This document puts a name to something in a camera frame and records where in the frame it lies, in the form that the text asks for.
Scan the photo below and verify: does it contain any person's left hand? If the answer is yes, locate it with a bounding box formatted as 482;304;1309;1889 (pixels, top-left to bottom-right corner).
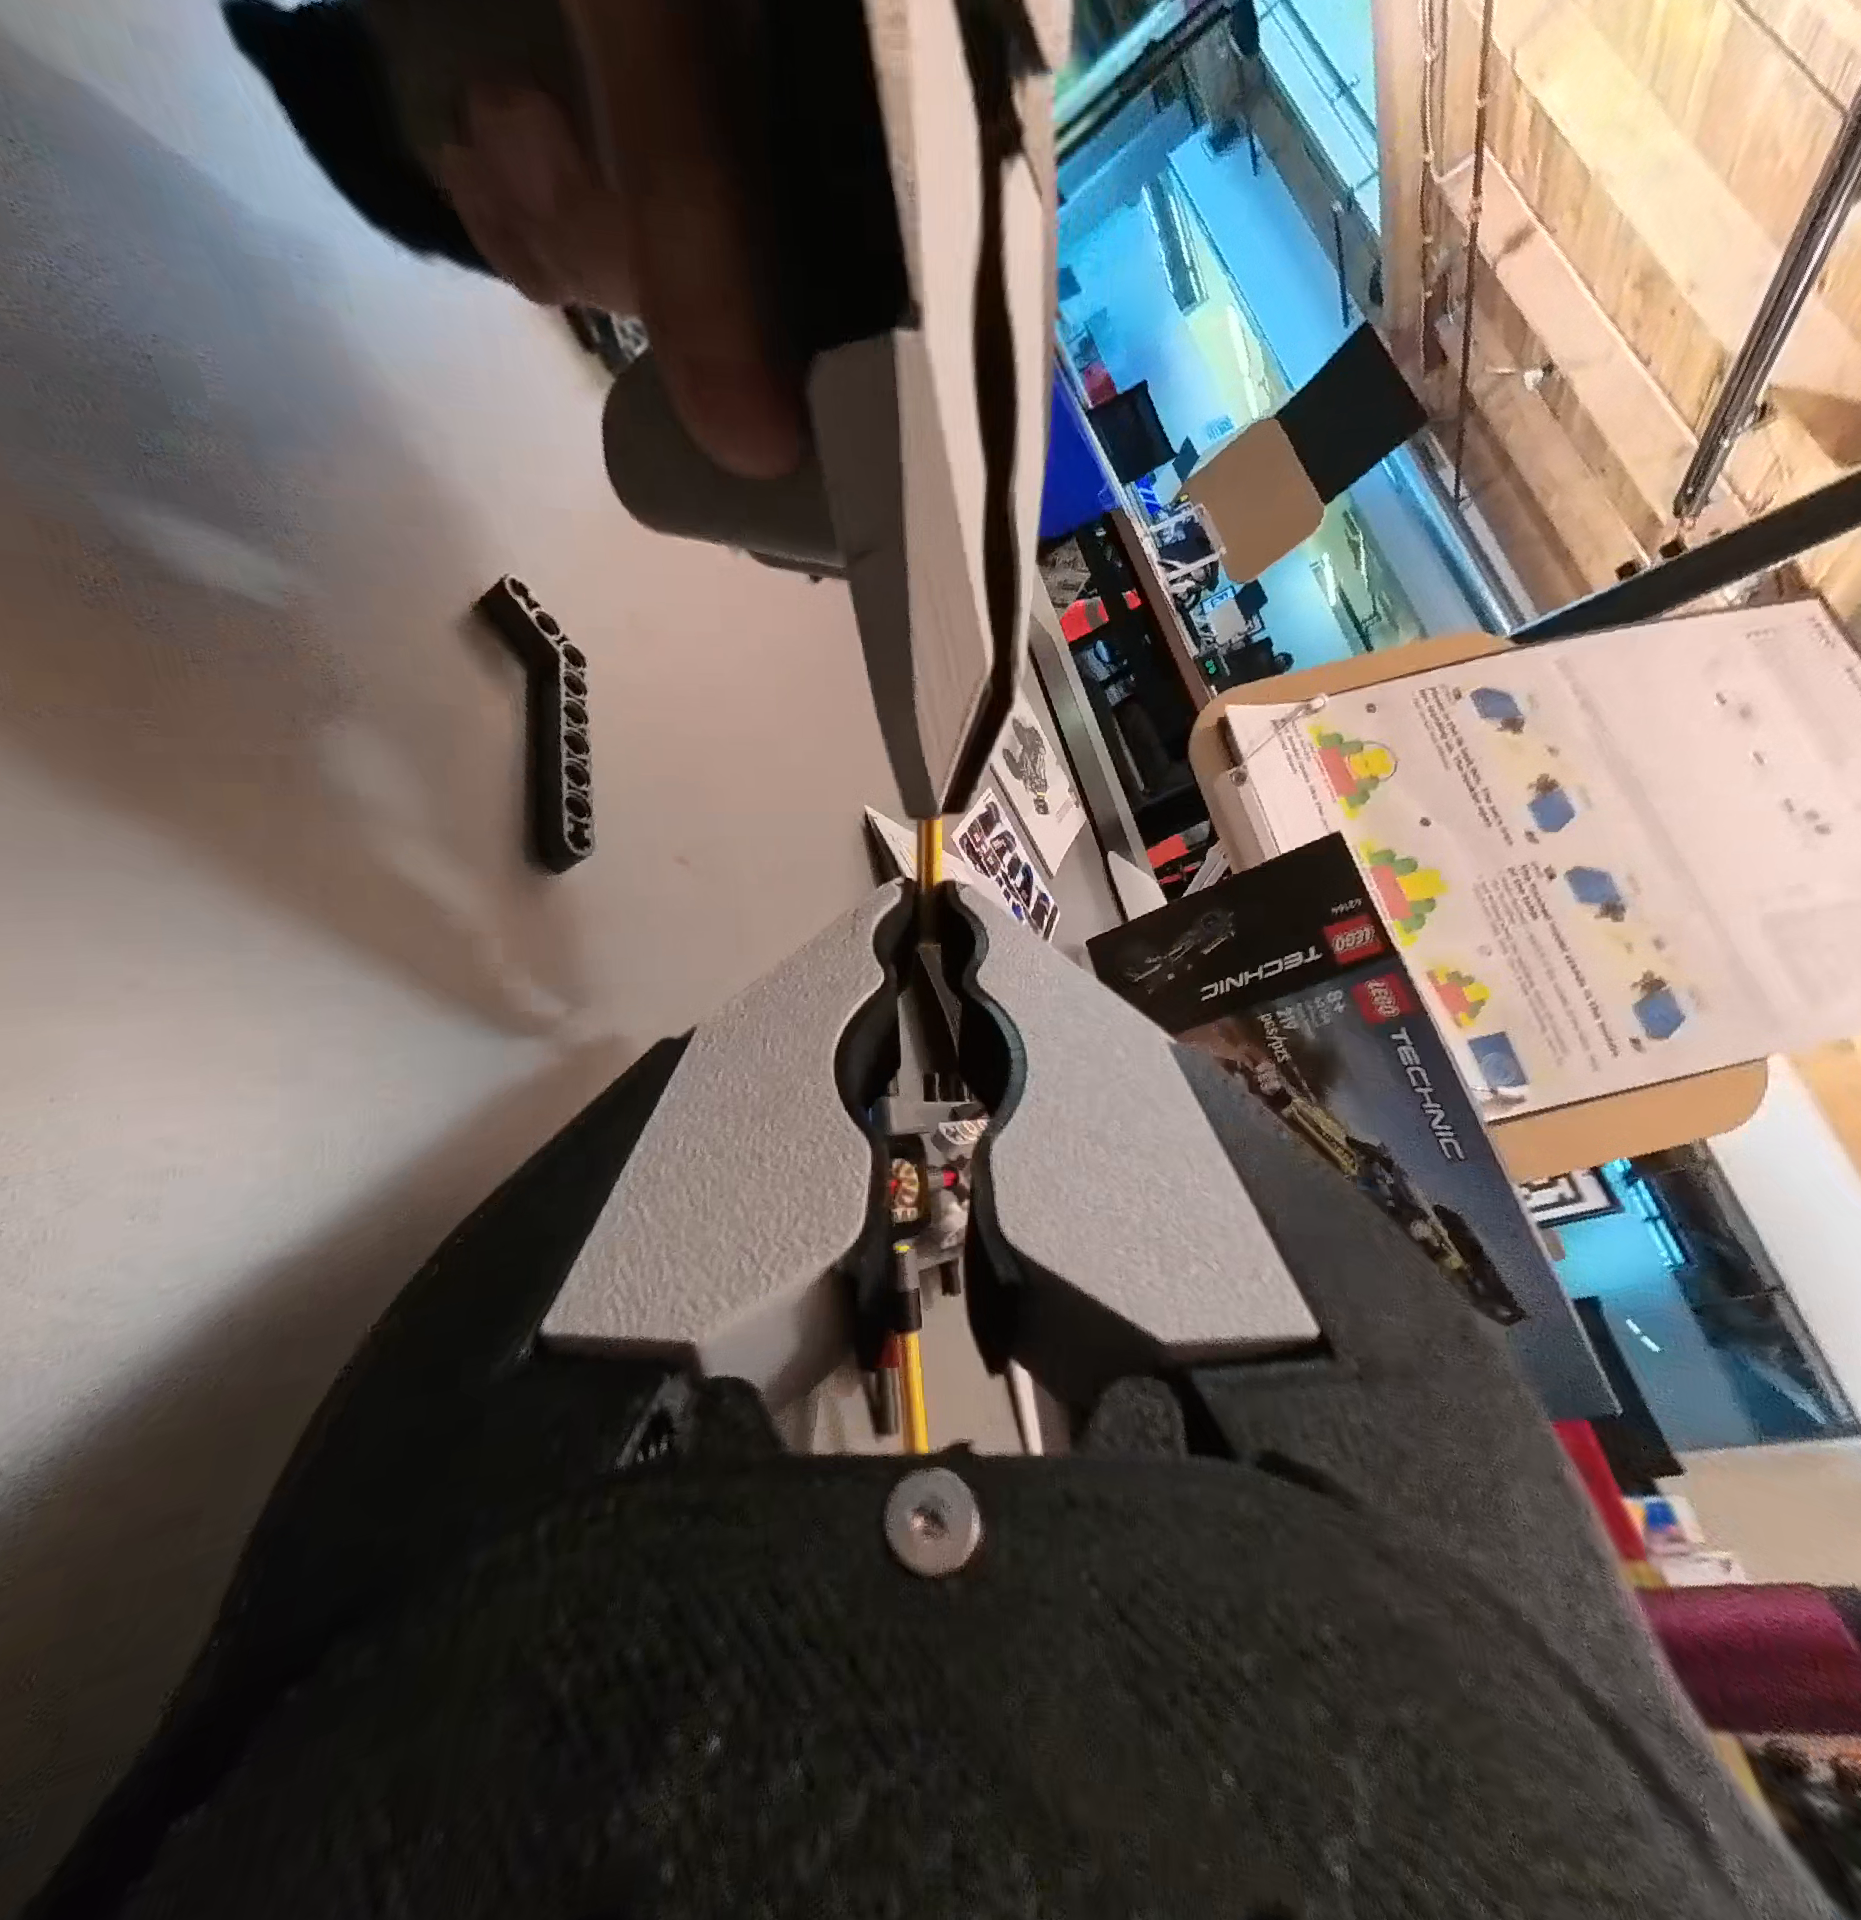
465;0;919;485

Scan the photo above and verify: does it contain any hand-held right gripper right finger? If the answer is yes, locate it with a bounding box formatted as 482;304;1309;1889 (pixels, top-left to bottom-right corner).
937;887;1321;1451

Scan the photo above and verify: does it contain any dark toy set box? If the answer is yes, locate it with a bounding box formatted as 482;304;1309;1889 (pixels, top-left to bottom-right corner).
1087;833;1624;1425

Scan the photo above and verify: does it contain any toy brick vehicle assembly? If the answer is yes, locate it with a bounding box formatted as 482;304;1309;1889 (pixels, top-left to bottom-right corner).
852;808;1016;1453

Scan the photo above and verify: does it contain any blue and pink sticker sheet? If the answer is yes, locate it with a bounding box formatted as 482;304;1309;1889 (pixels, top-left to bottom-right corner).
944;783;1064;943

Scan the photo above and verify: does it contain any black bar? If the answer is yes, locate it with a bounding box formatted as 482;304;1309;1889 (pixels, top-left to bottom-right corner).
1506;453;1861;652

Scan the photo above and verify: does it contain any tan background board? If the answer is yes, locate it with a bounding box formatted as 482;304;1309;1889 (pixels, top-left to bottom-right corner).
1177;323;1429;588

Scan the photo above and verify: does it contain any white leaflet with vehicle picture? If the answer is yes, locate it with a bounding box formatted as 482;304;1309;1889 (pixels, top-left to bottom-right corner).
991;702;1088;870

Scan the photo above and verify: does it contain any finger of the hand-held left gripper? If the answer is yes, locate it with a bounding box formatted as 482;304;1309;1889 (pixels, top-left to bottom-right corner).
944;0;1078;824
805;0;1024;824

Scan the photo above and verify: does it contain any chrome pole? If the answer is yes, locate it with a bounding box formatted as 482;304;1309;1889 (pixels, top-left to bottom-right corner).
1668;0;1861;528

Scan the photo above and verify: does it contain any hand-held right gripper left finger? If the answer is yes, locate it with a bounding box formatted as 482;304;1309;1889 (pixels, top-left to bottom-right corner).
541;887;915;1453

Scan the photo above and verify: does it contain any wooden clipboard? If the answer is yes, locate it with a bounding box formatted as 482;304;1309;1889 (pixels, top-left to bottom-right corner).
1185;602;1861;1192

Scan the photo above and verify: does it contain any blue storage bin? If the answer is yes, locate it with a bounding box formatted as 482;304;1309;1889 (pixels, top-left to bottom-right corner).
1038;379;1101;543

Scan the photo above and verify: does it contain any dark grey bent beam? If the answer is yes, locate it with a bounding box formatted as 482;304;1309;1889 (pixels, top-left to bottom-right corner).
470;568;603;877

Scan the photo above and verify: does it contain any maroon cloth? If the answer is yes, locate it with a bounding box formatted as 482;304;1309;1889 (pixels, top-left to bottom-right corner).
1634;1582;1861;1746

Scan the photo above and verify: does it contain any printed instruction sheet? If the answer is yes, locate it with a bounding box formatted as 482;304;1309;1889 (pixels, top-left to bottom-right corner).
1224;602;1861;1123

